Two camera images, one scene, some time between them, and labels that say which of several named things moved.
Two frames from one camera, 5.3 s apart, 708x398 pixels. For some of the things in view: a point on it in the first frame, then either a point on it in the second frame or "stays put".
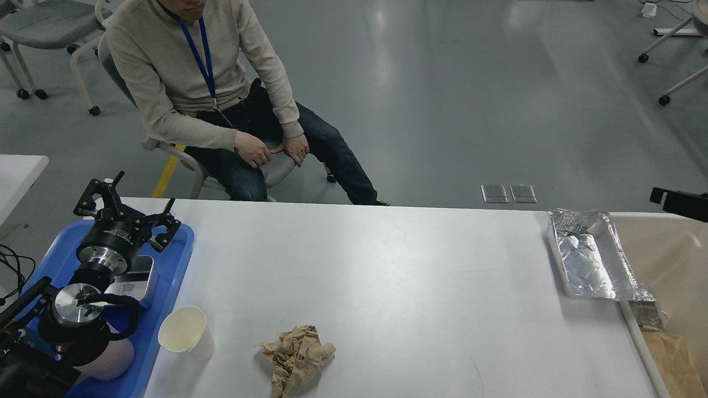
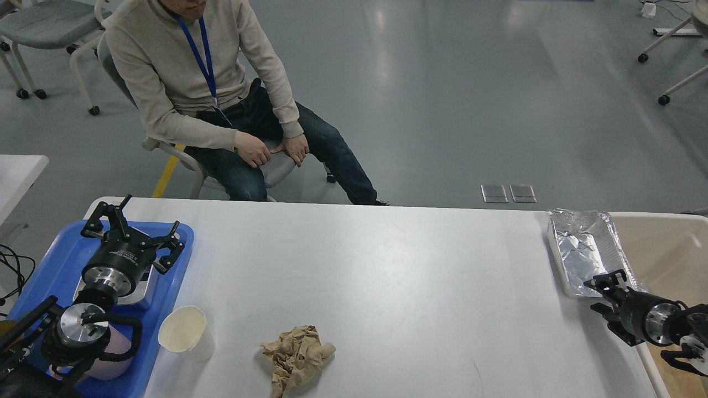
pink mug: x=114 y=362 stays put
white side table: x=18 y=173 stays put
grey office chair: x=281 y=158 stays put
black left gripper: x=118 y=235 to x=118 y=261
